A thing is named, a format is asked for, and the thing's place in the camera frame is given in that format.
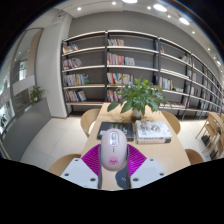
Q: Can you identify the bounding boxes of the white book orange spine print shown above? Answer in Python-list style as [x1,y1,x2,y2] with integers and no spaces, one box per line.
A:
[135,134,172,145]

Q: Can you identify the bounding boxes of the small potted plant by window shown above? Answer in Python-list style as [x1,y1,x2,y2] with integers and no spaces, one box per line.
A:
[0,113,8,129]

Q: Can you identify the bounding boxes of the green plant in white pot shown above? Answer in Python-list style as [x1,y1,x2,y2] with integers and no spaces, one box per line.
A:
[107,75,172,118]

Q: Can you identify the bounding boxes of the pink computer mouse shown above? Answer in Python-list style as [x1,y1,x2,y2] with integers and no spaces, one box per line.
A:
[100,128,129,172]

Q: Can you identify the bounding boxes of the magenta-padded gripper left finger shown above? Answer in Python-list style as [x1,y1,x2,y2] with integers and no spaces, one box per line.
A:
[59,143,103,190]

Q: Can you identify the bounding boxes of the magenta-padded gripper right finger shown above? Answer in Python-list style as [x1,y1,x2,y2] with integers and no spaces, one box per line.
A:
[125,143,167,190]

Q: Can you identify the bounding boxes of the round-back wooden chair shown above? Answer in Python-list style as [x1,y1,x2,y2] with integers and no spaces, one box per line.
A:
[80,108,102,137]
[48,153,82,177]
[184,148,205,165]
[160,110,182,135]

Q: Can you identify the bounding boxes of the small potted plant on ledge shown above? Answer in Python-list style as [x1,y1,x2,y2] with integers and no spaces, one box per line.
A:
[29,85,46,104]

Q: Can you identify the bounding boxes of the slatted wooden chair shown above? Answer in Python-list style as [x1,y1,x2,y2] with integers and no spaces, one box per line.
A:
[195,111,224,159]

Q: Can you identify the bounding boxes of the black book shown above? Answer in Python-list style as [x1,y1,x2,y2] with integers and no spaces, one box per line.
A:
[96,121,135,142]

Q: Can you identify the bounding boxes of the grey bookshelf unit with books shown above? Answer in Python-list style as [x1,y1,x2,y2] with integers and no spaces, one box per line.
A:
[60,29,224,119]

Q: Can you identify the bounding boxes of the round ceiling lights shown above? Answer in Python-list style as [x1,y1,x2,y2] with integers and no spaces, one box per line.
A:
[75,0,223,66]

